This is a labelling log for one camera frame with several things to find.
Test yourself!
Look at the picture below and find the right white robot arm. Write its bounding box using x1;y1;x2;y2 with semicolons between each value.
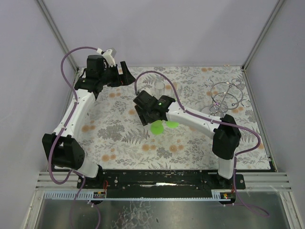
133;90;241;179

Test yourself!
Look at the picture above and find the chrome wine glass rack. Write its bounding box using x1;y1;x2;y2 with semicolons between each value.
201;78;251;117

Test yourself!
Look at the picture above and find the green wine glass front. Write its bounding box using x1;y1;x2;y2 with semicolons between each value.
150;120;164;135

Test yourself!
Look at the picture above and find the grey cable duct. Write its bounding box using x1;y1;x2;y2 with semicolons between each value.
43;189;232;203

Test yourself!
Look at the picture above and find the floral table mat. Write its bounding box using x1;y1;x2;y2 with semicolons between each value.
79;66;271;170

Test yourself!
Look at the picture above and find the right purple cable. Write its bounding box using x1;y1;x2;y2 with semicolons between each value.
133;71;271;218

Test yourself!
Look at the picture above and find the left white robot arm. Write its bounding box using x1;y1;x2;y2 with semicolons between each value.
42;49;135;178

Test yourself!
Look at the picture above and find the clear wine glass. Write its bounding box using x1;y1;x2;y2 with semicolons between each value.
154;81;165;98
171;82;182;98

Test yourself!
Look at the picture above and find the clear wine glass front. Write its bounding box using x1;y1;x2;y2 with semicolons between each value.
154;81;165;98

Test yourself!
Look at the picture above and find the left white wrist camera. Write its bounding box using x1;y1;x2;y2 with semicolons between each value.
96;48;116;67

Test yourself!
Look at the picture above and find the green wine glass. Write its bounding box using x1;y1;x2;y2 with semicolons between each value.
165;121;179;128
150;120;164;135

